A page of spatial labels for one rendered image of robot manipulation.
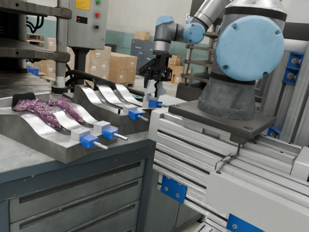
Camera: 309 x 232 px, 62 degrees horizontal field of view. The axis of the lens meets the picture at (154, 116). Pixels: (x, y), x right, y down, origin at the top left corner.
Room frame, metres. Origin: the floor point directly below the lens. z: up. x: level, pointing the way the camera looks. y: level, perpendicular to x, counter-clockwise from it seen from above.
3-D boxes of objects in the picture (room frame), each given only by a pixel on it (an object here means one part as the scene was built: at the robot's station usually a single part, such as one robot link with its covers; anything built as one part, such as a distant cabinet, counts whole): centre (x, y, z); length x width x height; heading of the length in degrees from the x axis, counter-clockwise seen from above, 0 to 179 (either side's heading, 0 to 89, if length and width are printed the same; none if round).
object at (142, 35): (8.65, 0.77, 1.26); 0.42 x 0.33 x 0.29; 58
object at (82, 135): (0.76, 0.19, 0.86); 0.13 x 0.05 x 0.05; 64
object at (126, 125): (1.24, 0.23, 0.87); 0.50 x 0.26 x 0.14; 47
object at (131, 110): (1.01, 0.07, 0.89); 0.13 x 0.05 x 0.05; 47
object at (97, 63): (5.31, 1.72, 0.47); 1.22 x 0.80 x 0.94; 62
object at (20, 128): (0.92, 0.41, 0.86); 0.50 x 0.26 x 0.11; 64
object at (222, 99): (0.68, -0.19, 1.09); 0.15 x 0.15 x 0.10
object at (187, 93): (5.67, -1.15, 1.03); 1.54 x 0.94 x 2.06; 148
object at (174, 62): (7.99, -0.48, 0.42); 0.86 x 0.33 x 0.83; 58
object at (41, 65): (5.98, 2.67, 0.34); 0.63 x 0.45 x 0.40; 58
